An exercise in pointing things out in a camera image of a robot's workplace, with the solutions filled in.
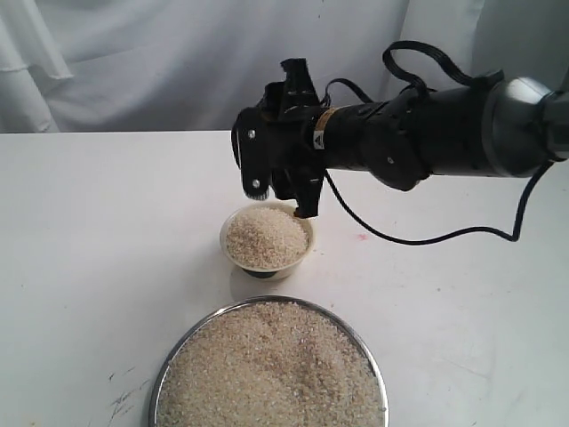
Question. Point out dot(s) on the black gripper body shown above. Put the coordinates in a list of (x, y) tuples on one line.
[(261, 146)]

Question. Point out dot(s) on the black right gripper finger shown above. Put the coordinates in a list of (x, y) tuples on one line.
[(291, 100)]

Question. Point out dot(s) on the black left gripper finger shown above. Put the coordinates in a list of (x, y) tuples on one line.
[(304, 186)]

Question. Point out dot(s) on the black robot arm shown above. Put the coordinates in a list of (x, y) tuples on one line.
[(508, 129)]

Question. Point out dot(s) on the small cream ceramic bowl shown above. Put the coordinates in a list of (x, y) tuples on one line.
[(266, 240)]

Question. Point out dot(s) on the large steel rice tray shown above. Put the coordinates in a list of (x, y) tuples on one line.
[(269, 361)]

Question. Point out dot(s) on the white backdrop curtain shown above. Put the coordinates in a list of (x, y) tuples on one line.
[(122, 66)]

